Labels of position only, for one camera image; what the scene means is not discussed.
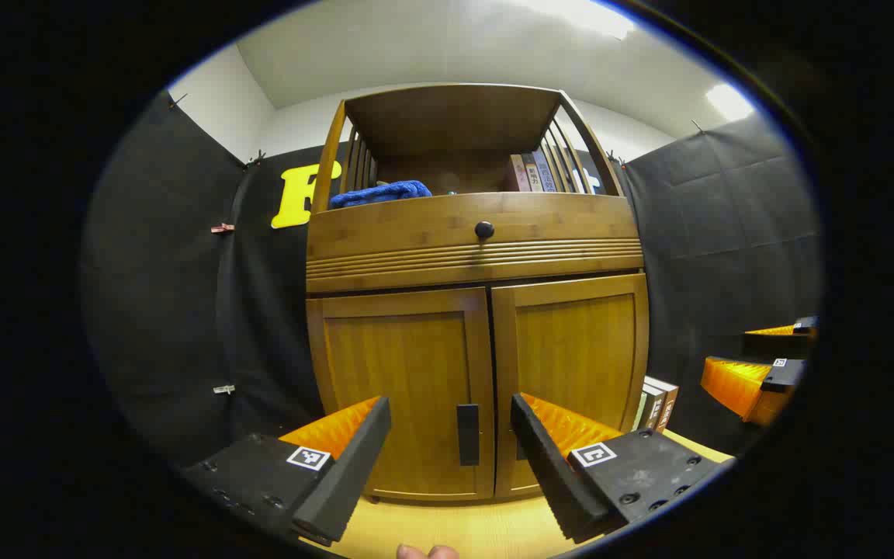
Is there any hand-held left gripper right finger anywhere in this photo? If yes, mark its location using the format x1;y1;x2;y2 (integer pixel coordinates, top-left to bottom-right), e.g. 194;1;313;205
511;392;735;544

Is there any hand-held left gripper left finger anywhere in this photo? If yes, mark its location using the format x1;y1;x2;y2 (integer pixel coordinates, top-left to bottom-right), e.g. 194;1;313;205
182;396;392;548

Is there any wooden shoe cabinet door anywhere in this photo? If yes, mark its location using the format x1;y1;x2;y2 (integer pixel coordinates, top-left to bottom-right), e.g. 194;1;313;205
307;287;496;502
491;273;650;498

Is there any wooden double-door shoe cabinet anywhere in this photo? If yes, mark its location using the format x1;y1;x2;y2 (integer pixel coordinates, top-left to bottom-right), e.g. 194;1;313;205
306;83;650;502

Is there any wooden cabinet drawer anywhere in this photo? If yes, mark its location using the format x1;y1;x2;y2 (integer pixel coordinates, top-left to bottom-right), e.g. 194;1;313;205
307;192;645;295

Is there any brown white standing book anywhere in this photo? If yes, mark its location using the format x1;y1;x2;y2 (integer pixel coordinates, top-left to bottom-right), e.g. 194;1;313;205
639;382;666;432

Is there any black backdrop cloth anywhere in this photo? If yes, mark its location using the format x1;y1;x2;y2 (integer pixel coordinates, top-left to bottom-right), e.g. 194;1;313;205
81;89;825;468

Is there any ceiling light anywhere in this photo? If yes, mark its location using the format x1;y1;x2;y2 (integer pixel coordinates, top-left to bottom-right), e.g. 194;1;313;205
707;82;757;123

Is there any blue spine shelf book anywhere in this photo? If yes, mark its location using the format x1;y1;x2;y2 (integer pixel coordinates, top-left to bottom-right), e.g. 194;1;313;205
533;149;560;193

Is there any blue towel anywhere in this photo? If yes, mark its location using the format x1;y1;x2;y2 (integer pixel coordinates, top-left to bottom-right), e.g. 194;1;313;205
328;180;433;210

